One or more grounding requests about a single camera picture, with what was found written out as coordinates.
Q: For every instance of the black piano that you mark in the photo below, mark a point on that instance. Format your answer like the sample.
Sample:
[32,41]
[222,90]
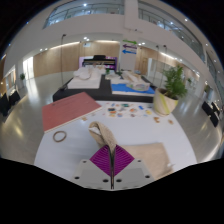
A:
[100,60]

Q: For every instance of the white architectural model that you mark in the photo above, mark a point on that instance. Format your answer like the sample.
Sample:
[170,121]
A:
[85,81]

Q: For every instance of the small distant potted plant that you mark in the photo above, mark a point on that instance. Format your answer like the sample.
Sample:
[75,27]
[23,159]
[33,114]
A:
[22,76]

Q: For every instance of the large pink flat board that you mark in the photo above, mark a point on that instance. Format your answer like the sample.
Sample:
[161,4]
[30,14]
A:
[66,111]

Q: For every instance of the small wooden piece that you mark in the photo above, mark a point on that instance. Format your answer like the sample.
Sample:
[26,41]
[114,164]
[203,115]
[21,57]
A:
[156,119]
[170,122]
[84,118]

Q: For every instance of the white pillar with arrow signs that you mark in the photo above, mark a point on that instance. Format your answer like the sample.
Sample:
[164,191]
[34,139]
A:
[128,63]

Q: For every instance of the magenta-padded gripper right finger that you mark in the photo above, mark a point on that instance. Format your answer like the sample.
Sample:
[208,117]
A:
[126,166]

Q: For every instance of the sheet of colourful stickers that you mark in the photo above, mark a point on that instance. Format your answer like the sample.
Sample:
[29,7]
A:
[123,110]

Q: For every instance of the potted plant in striped pot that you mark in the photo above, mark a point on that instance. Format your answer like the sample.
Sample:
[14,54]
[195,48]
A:
[163,103]

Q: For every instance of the group of black chairs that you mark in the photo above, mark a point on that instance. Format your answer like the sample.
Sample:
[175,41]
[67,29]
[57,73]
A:
[13,98]
[213,116]

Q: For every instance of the beige knitted towel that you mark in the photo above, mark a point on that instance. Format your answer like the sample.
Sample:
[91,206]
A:
[106,136]

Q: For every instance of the black floor lamp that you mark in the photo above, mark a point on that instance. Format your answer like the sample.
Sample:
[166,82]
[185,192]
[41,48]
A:
[63,87]

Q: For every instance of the black low display platform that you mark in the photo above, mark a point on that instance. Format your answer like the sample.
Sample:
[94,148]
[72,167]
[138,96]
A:
[103,91]

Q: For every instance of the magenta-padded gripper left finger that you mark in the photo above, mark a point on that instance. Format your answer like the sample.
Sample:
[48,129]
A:
[96,166]

